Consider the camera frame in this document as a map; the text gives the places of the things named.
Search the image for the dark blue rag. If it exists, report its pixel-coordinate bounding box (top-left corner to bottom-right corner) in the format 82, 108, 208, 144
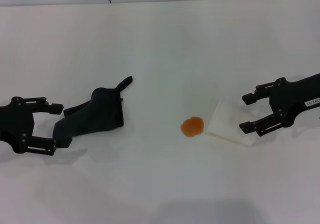
52, 75, 134, 149

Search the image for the orange liquid stain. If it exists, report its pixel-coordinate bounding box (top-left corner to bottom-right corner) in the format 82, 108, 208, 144
180, 116, 206, 138

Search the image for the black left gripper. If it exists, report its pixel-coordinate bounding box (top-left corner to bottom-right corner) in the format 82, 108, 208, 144
0, 96, 74, 157

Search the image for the white paper cup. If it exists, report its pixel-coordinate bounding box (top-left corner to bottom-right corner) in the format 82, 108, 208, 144
204, 96, 259, 148

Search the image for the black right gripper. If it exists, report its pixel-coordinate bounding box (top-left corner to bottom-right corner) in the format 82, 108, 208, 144
238, 73, 320, 138

